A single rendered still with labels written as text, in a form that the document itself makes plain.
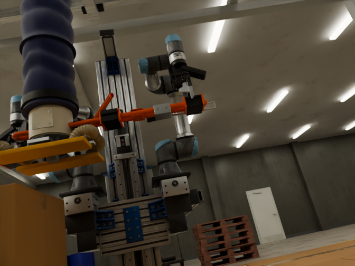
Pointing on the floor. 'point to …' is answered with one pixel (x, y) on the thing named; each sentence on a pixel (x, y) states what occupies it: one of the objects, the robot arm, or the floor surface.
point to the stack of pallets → (227, 257)
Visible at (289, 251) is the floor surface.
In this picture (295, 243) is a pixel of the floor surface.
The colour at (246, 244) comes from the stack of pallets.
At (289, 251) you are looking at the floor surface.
